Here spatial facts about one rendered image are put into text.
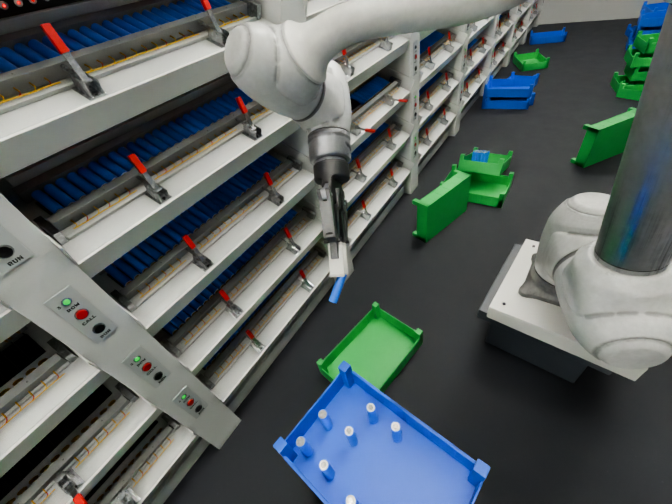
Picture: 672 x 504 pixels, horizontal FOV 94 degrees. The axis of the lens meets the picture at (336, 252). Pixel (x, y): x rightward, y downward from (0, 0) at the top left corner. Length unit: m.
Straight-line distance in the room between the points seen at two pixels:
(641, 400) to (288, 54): 1.20
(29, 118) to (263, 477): 0.95
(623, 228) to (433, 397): 0.68
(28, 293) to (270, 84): 0.48
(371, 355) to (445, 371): 0.24
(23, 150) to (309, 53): 0.42
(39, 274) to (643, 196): 0.89
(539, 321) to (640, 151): 0.50
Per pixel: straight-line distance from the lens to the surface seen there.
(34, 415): 0.79
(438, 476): 0.70
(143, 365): 0.80
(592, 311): 0.74
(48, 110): 0.63
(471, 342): 1.19
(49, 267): 0.65
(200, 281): 0.79
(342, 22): 0.57
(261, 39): 0.57
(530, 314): 0.98
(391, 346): 1.15
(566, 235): 0.87
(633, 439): 1.20
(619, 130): 2.15
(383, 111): 1.36
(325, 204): 0.61
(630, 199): 0.64
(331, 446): 0.72
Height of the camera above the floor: 1.01
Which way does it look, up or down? 43 degrees down
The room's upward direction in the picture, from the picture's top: 13 degrees counter-clockwise
